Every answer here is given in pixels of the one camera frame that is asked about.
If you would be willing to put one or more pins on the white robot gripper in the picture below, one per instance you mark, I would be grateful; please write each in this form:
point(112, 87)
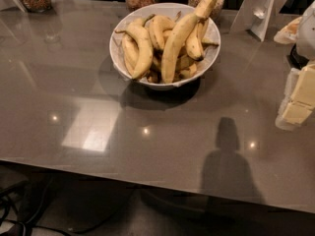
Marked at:
point(307, 33)

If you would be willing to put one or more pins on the long central yellow banana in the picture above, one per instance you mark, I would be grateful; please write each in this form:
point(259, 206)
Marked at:
point(174, 43)

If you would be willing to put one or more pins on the right yellow banana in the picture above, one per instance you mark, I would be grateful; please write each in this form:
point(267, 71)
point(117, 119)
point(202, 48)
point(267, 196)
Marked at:
point(193, 43)

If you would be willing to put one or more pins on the small bottom yellow banana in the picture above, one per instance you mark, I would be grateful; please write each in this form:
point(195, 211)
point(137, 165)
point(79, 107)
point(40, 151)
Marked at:
point(188, 72)

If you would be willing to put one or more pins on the white bowl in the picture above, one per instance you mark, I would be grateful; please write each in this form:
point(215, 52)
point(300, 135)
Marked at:
point(212, 35)

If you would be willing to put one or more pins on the middle curved yellow banana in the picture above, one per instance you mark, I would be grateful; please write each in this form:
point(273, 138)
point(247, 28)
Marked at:
point(157, 26)

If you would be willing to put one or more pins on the curved yellow banana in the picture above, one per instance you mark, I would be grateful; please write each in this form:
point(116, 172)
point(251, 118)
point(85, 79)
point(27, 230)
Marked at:
point(146, 52)
point(157, 26)

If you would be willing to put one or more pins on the left curved yellow banana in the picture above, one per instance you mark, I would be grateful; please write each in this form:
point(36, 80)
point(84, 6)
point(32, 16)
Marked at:
point(146, 52)

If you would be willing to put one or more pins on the far-left yellow banana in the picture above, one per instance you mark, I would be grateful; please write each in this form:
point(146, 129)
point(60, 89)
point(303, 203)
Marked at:
point(131, 52)

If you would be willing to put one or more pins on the black device on table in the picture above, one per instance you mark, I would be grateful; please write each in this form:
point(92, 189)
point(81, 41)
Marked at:
point(295, 60)

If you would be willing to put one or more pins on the white angled stand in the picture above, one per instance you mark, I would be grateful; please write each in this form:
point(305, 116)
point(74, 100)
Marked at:
point(253, 15)

